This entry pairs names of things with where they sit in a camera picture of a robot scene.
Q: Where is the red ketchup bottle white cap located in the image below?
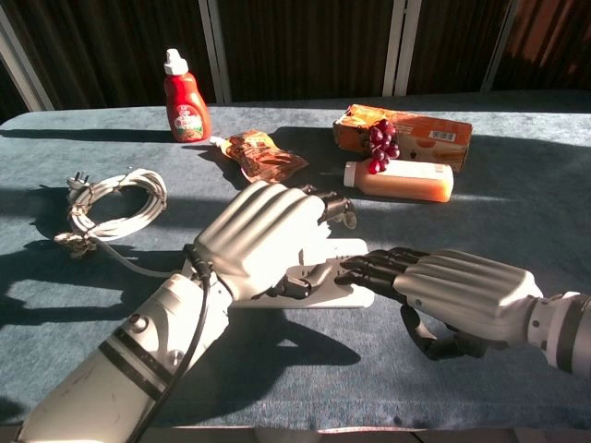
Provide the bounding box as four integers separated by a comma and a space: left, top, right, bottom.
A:
163, 47, 213, 144

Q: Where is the orange juice bottle white cap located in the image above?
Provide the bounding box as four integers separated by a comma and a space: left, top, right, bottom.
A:
343, 159, 454, 203

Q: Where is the white frame post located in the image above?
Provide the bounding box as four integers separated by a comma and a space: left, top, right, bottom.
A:
382, 0, 424, 97
479, 0, 523, 93
0, 4, 55, 113
198, 0, 232, 105

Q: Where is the red grape bunch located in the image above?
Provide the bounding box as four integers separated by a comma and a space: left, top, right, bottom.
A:
364, 118, 402, 175

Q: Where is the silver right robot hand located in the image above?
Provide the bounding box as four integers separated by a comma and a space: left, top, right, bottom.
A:
333, 247, 545, 362

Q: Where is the white coiled power cable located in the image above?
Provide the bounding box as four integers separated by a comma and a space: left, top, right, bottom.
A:
64, 167, 186, 279

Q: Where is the beige rope tie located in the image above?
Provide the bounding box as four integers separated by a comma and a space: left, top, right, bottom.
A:
54, 230, 99, 259

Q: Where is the dark brown curtain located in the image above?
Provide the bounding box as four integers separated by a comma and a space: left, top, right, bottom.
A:
0, 0, 591, 124

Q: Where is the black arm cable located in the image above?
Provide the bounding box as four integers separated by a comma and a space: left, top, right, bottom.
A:
133, 244, 214, 443

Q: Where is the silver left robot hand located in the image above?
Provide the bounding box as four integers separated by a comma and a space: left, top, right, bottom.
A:
192, 179, 357, 302

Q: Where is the orange carton box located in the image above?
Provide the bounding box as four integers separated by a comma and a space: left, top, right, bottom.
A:
332, 103, 474, 173

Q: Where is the white power strip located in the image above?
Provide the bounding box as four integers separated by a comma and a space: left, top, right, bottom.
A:
182, 237, 376, 309

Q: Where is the blue grey table cloth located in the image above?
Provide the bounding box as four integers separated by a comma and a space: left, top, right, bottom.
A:
0, 90, 591, 433

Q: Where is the orange brown sauce pouch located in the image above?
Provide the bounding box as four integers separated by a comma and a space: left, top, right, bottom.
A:
209, 129, 309, 186

